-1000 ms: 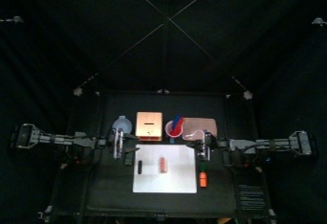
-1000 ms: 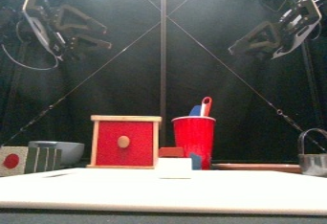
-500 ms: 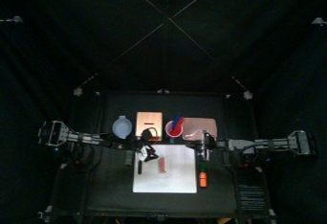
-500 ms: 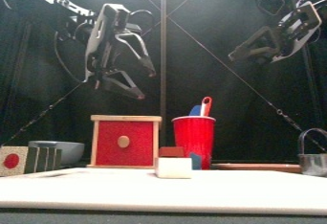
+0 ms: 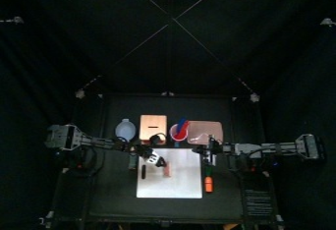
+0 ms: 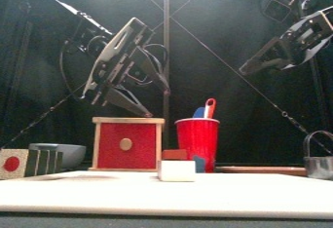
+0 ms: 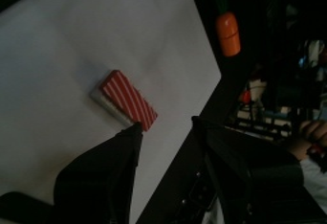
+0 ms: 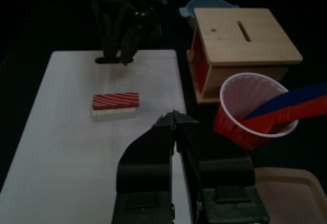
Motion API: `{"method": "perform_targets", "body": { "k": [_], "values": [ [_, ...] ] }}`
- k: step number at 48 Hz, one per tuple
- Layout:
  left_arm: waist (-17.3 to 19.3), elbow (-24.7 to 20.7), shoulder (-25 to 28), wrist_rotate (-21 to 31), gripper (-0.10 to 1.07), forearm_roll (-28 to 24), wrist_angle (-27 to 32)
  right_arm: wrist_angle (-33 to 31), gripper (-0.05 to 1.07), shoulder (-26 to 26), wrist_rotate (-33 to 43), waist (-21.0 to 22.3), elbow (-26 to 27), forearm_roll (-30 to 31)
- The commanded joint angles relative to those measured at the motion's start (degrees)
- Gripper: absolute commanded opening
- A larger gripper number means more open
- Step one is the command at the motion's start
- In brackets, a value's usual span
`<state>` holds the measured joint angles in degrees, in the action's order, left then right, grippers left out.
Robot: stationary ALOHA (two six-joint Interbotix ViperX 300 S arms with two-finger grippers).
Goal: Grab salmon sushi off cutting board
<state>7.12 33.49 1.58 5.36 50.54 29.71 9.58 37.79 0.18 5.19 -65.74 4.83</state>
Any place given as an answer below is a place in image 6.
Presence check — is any red toy spoon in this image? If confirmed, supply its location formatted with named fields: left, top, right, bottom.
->
left=203, top=97, right=217, bottom=120

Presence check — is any small blue toy piece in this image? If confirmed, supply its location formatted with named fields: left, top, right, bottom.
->
left=193, top=155, right=209, bottom=173

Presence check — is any toy sushi roll red centre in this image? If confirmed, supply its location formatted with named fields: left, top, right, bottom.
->
left=0, top=148, right=66, bottom=180

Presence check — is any white cutting board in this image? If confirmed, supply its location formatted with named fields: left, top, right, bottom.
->
left=0, top=170, right=333, bottom=220

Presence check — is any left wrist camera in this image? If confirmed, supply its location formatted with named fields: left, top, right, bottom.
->
left=127, top=63, right=154, bottom=85

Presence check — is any diagonal brace wire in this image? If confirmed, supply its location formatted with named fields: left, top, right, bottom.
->
left=126, top=0, right=333, bottom=157
left=0, top=0, right=217, bottom=149

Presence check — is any small metal cup with handle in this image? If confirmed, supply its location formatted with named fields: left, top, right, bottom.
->
left=302, top=130, right=333, bottom=180

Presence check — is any small white block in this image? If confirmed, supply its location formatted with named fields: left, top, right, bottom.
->
left=157, top=149, right=198, bottom=183

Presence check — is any wooden box with red face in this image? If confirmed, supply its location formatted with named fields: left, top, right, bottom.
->
left=91, top=116, right=167, bottom=173

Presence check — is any metal frame pole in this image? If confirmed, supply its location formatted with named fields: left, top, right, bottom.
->
left=163, top=0, right=170, bottom=140

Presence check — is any blue toy spoon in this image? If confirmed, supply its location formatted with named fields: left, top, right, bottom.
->
left=191, top=106, right=207, bottom=120

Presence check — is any red plastic cup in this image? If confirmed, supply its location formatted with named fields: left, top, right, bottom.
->
left=174, top=117, right=221, bottom=173

